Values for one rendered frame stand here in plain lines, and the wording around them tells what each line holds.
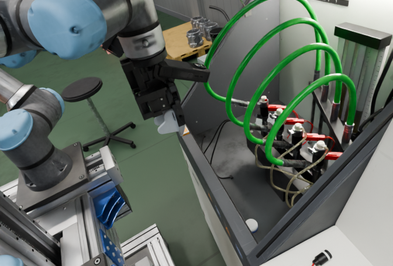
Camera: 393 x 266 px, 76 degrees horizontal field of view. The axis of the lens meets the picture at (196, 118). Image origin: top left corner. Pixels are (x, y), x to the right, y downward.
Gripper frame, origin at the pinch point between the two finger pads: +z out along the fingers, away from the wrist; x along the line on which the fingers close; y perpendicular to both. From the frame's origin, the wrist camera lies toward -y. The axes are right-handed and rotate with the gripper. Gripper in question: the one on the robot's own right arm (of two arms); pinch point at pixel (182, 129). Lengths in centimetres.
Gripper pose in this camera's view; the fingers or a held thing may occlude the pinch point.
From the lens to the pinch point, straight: 57.9
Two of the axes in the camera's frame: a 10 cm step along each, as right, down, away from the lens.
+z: 2.0, 7.7, 6.1
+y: -9.1, 3.7, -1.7
